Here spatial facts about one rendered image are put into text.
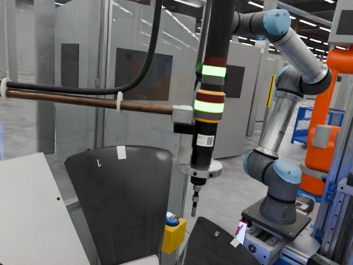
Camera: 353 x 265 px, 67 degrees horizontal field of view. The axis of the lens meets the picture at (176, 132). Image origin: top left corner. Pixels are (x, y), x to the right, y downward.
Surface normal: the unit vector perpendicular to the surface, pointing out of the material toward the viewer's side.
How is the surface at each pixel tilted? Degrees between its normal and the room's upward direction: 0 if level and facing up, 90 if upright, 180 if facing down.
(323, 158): 90
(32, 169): 50
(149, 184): 39
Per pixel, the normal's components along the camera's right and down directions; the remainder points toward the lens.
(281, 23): 0.48, 0.26
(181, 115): 0.03, 0.25
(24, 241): 0.71, -0.45
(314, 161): -0.45, 0.17
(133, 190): 0.14, -0.55
